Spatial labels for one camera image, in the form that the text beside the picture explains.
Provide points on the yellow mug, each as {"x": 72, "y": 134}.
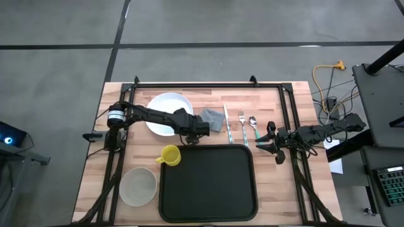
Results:
{"x": 172, "y": 156}

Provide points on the dark grey side table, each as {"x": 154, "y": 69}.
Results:
{"x": 382, "y": 104}

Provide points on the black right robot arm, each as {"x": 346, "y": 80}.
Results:
{"x": 334, "y": 127}

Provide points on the white paper sheet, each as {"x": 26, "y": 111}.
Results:
{"x": 336, "y": 165}

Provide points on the black plastic tray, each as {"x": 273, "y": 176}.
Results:
{"x": 208, "y": 183}

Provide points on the black aluminium table frame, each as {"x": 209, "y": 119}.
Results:
{"x": 205, "y": 85}

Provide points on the black power adapter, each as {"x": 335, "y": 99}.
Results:
{"x": 331, "y": 103}

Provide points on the grey napkin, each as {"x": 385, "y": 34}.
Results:
{"x": 216, "y": 118}

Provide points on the black pole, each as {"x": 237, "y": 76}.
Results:
{"x": 386, "y": 56}

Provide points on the white plate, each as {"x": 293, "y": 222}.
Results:
{"x": 164, "y": 104}

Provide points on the grey metal stand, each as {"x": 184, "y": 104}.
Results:
{"x": 38, "y": 159}

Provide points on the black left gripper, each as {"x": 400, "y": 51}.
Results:
{"x": 199, "y": 126}

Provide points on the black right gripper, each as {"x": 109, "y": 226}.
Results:
{"x": 285, "y": 138}

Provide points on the black clamp bracket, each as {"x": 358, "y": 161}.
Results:
{"x": 91, "y": 136}

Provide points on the black keyboard green keys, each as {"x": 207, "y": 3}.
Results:
{"x": 393, "y": 186}

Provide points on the dark grey desk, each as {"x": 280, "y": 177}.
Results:
{"x": 369, "y": 157}

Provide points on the black device blue light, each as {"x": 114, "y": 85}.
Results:
{"x": 9, "y": 134}

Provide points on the beige bowl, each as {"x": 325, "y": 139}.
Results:
{"x": 138, "y": 186}

